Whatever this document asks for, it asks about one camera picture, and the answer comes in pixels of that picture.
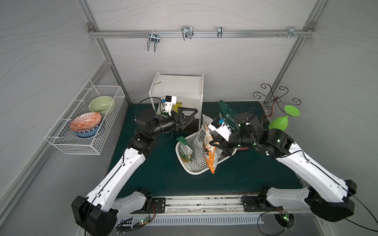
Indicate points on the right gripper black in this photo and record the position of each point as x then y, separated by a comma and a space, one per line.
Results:
226, 141

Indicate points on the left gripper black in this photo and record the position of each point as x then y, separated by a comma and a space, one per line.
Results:
179, 119

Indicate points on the orange white small bag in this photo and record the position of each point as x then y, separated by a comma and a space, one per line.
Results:
211, 153

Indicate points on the yellow green seed bag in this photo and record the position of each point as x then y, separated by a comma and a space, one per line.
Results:
176, 106

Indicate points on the black white soil bag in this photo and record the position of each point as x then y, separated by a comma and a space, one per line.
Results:
198, 147

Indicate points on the dark green fertilizer bag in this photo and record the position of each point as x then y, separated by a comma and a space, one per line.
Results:
228, 115

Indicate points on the green white-striped fertilizer bag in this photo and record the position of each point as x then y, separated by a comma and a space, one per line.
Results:
184, 150

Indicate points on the white perforated plastic basket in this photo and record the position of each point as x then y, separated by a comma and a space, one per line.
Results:
193, 168

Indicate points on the white green fertilizer bag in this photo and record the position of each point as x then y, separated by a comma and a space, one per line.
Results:
206, 120

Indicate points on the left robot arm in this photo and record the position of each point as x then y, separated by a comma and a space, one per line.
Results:
101, 211

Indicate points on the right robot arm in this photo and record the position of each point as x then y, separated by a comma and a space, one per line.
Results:
327, 196

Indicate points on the white two-tier shelf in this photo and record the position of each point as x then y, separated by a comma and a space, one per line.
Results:
187, 89

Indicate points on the dark green table mat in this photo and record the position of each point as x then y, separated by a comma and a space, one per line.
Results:
246, 172

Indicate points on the green plastic goblet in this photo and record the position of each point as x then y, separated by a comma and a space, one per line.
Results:
281, 123

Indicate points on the light green bowl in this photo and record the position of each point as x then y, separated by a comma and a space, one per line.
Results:
103, 105

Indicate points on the metal double hook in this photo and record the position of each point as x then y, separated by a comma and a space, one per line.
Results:
154, 40

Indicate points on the blue bowl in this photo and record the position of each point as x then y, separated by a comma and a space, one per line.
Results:
87, 133

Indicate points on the orange patterned bowl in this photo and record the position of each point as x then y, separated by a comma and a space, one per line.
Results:
85, 121

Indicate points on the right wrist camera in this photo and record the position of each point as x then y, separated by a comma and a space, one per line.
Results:
219, 126

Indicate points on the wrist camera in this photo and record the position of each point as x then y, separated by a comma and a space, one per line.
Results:
168, 103
219, 126

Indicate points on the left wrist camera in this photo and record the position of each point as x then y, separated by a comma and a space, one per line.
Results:
168, 103

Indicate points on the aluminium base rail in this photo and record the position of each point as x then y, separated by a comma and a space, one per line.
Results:
213, 204

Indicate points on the bronze curly wire stand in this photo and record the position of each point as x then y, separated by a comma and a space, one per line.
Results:
272, 101

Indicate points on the white wire wall basket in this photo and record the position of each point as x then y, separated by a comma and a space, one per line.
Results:
62, 137

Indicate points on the white slotted cable duct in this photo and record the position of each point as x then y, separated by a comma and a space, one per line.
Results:
207, 220

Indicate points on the aluminium top rail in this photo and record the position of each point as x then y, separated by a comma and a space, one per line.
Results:
211, 33

